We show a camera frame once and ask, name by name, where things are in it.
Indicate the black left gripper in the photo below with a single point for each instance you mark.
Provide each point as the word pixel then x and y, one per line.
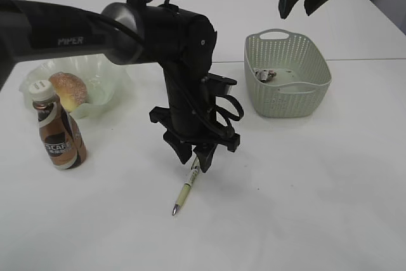
pixel 195 115

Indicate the cream green ballpoint pen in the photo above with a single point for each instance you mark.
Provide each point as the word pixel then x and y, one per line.
pixel 187 186

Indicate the paper ball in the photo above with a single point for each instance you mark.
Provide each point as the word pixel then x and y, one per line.
pixel 261 75
pixel 271 75

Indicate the brown Nescafe coffee bottle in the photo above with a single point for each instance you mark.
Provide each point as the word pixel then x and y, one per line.
pixel 58 131

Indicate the golden sugared bread roll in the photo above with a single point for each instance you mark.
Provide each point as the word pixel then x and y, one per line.
pixel 70 88

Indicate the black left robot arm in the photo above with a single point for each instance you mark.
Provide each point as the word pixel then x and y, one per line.
pixel 126 33

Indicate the green plastic woven basket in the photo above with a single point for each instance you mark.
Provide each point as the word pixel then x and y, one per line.
pixel 303 76

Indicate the pale green wavy glass plate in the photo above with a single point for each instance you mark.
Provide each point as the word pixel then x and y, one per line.
pixel 107 84

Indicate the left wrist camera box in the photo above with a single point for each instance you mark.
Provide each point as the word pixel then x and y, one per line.
pixel 218 85

